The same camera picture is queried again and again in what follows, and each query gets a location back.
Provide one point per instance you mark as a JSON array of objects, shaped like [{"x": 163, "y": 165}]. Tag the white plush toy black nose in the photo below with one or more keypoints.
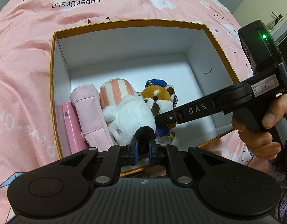
[{"x": 124, "y": 110}]

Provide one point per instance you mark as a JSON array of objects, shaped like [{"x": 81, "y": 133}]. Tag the pink flat case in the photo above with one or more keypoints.
[{"x": 70, "y": 140}]

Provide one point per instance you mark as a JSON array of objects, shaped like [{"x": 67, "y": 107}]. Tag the person's right hand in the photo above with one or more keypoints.
[{"x": 261, "y": 143}]

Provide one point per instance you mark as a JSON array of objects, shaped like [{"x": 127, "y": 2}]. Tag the white desk with items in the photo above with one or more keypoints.
[{"x": 279, "y": 31}]

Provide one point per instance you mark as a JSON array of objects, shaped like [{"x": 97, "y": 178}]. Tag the brown sailor plush toy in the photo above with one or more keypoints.
[{"x": 160, "y": 98}]

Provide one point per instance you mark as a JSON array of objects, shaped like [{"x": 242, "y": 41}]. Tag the orange cardboard storage box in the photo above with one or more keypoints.
[{"x": 184, "y": 54}]

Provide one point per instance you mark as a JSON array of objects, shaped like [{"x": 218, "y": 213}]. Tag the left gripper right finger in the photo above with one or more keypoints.
[{"x": 153, "y": 150}]

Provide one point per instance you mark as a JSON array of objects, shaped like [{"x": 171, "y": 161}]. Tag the pink printed bed sheet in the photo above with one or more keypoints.
[{"x": 26, "y": 30}]

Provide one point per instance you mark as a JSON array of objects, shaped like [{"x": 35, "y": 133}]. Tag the pink fabric pouch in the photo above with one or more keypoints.
[{"x": 85, "y": 99}]

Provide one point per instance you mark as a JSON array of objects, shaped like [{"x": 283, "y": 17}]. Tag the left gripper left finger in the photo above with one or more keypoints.
[{"x": 134, "y": 151}]

